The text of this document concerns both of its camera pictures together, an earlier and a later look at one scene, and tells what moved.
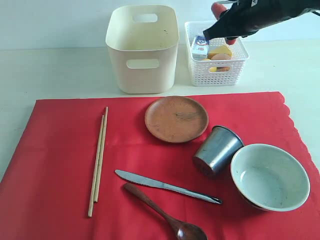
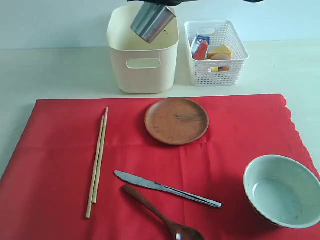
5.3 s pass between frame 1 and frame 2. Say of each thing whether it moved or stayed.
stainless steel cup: moved
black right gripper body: moved
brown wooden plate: stayed
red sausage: moved
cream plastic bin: stayed
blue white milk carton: stayed
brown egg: stayed
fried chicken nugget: stayed
